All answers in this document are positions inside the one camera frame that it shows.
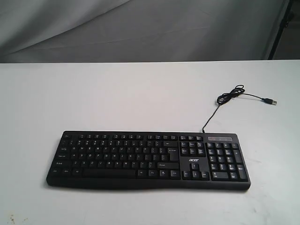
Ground black Acer keyboard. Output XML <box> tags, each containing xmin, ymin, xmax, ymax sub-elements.
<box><xmin>46</xmin><ymin>131</ymin><xmax>251</xmax><ymax>191</ymax></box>

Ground grey backdrop cloth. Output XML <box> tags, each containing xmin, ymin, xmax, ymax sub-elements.
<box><xmin>0</xmin><ymin>0</ymin><xmax>288</xmax><ymax>63</ymax></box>

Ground black stand pole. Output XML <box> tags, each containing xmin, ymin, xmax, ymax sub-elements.
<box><xmin>268</xmin><ymin>0</ymin><xmax>295</xmax><ymax>60</ymax></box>

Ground black keyboard USB cable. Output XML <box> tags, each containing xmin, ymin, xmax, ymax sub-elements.
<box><xmin>202</xmin><ymin>84</ymin><xmax>278</xmax><ymax>134</ymax></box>

